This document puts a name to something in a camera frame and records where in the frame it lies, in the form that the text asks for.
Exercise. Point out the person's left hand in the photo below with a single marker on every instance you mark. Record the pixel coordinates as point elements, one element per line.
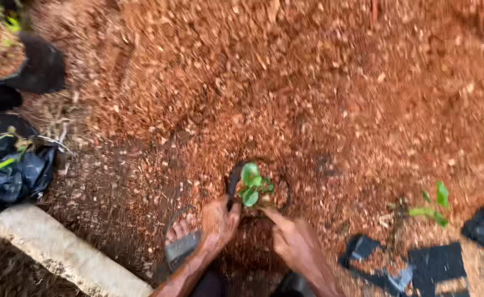
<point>217,225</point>

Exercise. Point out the person's right hand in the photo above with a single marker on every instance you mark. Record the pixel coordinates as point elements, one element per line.
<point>299,243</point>

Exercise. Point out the person's right fingers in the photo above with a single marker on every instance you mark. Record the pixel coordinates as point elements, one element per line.
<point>279,225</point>

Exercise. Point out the person's left fingers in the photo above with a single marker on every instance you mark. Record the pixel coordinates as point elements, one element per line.
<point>232,216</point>

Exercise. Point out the black nursery bag with soil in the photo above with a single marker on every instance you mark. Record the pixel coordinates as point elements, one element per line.
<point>232,181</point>

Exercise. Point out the green seedling with round leaves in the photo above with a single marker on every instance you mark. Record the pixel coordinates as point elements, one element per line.
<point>251,181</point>

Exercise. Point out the person's foot in grey sandal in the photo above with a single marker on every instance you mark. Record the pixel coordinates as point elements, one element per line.
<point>181,243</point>

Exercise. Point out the person's dark trousers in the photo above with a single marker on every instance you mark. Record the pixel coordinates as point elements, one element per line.
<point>293,286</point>

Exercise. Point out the small loose green seedling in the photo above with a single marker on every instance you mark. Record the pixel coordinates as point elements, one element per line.
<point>437,204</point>

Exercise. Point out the flat empty black nursery bags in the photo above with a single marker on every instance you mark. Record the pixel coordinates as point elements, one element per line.
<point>435,264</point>

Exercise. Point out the concrete curb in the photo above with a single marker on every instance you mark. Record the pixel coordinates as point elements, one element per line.
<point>60,251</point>

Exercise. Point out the heap of crumpled black bags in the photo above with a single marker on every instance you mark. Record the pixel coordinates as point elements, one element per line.
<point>17,177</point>

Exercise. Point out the soil-filled black bag with plant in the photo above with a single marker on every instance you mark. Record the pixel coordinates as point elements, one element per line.
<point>40,66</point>

